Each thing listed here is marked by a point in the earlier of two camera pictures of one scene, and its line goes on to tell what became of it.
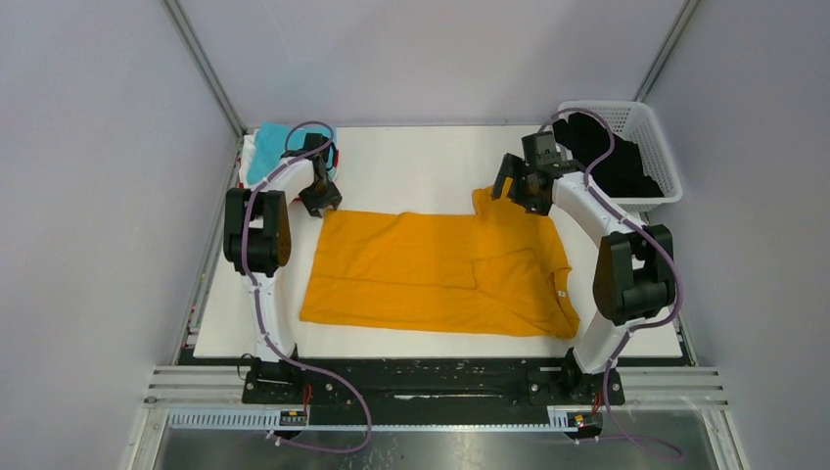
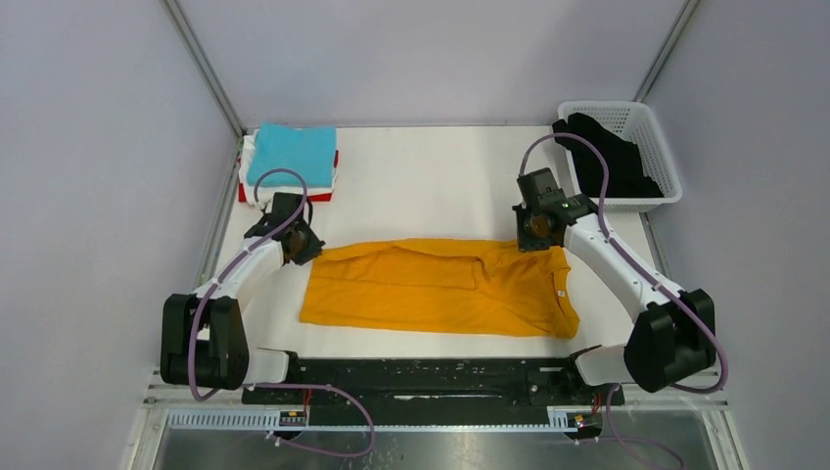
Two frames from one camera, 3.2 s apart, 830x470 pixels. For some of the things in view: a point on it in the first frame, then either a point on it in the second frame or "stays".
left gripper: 330,197 -> 311,250
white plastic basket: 633,120 stays
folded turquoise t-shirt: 274,138 stays
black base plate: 430,385 stays
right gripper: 509,168 -> 526,243
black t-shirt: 615,164 stays
